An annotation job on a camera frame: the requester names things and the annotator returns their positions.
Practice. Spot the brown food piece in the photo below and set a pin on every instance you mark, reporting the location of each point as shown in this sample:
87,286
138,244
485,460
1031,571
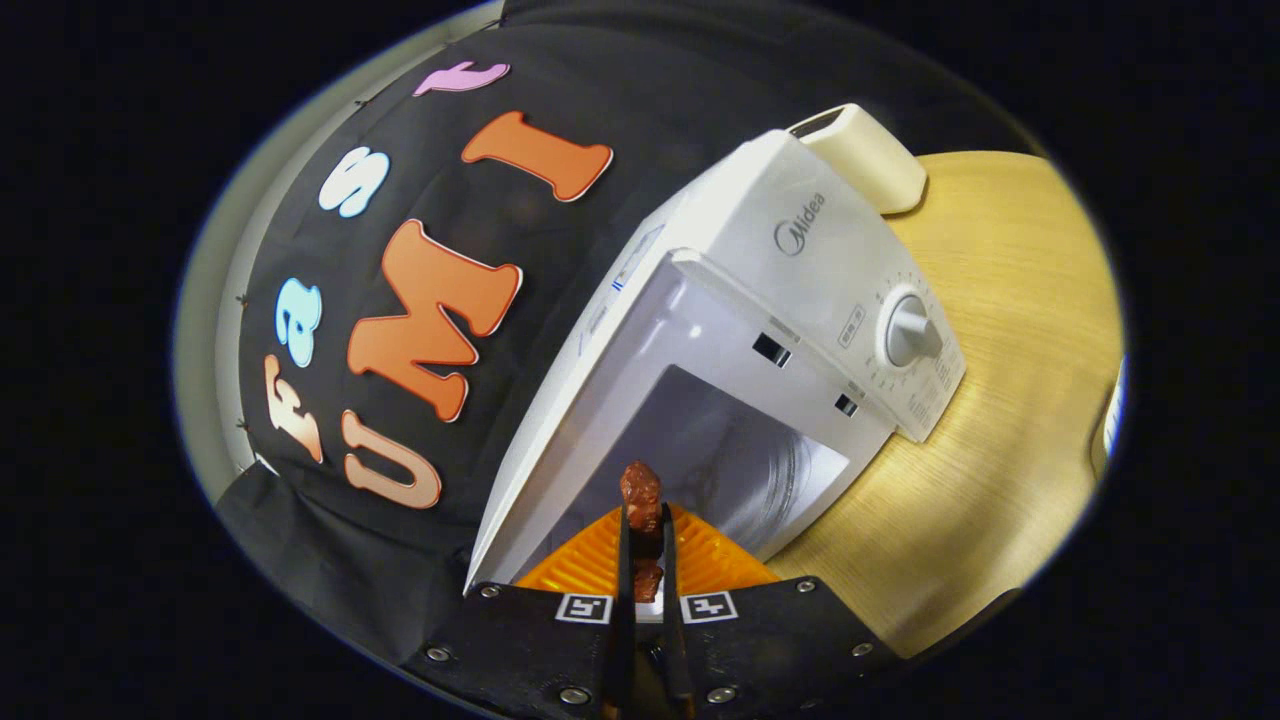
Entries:
640,490

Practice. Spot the white toaster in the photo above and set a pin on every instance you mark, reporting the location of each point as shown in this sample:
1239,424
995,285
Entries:
860,150

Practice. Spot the glass turntable plate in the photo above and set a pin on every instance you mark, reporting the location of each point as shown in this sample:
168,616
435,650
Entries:
780,490

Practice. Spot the white microwave oven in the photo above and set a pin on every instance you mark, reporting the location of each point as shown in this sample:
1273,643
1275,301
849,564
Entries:
820,260

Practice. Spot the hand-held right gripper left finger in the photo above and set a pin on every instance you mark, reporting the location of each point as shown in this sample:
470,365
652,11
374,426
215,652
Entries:
620,655

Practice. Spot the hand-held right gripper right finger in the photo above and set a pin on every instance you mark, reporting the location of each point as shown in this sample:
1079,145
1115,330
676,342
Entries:
678,655

